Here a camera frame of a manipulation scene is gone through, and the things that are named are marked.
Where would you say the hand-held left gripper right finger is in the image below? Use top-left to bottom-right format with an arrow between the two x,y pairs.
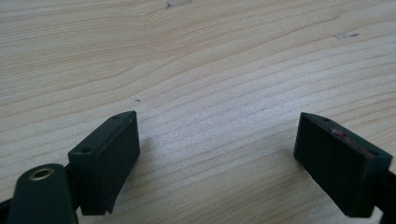
293,112 -> 394,218

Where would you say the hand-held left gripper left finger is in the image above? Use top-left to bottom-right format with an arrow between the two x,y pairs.
67,110 -> 141,217

